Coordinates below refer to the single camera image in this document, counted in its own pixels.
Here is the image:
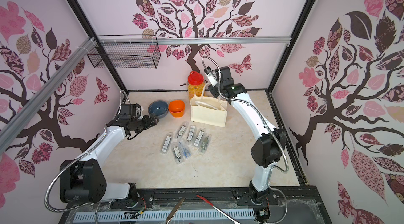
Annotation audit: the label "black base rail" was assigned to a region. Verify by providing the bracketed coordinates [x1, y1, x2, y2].
[59, 186, 331, 224]

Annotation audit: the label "clear compass case barcode label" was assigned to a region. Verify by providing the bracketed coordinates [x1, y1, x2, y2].
[186, 125, 197, 144]

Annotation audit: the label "diagonal aluminium rail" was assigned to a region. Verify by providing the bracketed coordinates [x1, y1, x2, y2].
[1, 37, 97, 153]

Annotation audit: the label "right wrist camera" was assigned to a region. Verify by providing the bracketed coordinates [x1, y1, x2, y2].
[204, 68, 218, 87]

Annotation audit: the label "horizontal aluminium rail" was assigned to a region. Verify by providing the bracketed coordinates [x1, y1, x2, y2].
[98, 36, 291, 45]

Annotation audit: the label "orange plastic cup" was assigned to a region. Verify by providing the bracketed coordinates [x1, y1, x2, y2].
[168, 100, 185, 118]

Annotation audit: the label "black wire basket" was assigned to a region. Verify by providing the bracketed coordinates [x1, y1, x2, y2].
[87, 35, 162, 69]

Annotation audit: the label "red-tipped metal rod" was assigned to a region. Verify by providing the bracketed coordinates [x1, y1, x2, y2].
[196, 195, 240, 224]

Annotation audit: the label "clear compass case green parts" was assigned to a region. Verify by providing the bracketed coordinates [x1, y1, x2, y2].
[198, 134, 211, 155]

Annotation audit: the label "right flexible metal conduit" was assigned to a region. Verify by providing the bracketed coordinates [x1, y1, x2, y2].
[201, 55, 290, 174]

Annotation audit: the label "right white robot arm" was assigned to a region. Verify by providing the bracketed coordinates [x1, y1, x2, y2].
[214, 67, 289, 204]

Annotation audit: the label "grey metal rod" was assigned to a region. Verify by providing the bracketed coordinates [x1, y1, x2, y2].
[165, 197, 186, 224]

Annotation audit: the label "white slotted cable duct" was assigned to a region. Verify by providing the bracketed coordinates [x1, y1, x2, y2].
[71, 209, 255, 224]

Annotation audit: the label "blue-grey ceramic bowl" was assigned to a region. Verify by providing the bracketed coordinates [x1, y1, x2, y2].
[148, 100, 169, 119]

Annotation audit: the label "clear compass case blue compass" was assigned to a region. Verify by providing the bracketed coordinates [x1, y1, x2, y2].
[178, 140, 192, 159]

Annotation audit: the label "clear compass case white label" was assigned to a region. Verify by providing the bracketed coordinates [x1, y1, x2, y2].
[193, 128, 206, 147]

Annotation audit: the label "red-lidded jar of corn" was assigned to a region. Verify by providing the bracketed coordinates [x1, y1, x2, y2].
[187, 71, 205, 99]

